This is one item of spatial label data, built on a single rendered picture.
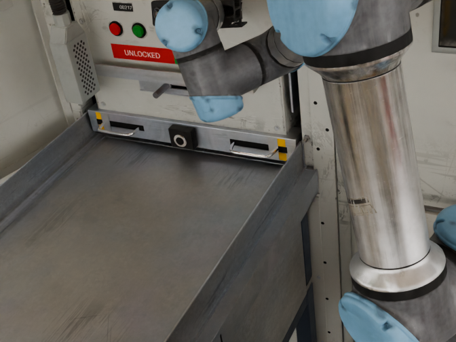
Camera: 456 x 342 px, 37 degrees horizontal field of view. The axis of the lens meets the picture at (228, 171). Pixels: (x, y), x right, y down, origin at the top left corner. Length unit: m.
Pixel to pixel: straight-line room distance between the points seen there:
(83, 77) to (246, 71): 0.56
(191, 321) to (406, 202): 0.46
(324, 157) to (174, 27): 0.56
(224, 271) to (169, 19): 0.45
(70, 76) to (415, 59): 0.72
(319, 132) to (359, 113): 0.68
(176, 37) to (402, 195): 0.41
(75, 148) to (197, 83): 0.70
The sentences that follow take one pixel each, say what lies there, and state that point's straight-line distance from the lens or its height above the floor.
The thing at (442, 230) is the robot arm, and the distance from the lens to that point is 0.92.
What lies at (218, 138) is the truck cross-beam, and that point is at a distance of 1.50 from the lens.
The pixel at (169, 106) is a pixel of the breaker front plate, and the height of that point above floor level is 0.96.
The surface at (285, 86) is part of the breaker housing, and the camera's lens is 1.39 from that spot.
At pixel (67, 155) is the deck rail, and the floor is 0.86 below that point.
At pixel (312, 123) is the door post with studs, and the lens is 1.40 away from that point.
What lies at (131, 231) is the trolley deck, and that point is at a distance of 1.37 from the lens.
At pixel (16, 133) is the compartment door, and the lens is 1.69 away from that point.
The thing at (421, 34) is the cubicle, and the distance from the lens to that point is 1.22.
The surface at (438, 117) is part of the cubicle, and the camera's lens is 1.29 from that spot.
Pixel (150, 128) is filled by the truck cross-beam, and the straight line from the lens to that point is 1.59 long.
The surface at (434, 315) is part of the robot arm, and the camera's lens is 0.85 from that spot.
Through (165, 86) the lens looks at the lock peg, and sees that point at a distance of 1.49.
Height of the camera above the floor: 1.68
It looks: 34 degrees down
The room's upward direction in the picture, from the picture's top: 9 degrees counter-clockwise
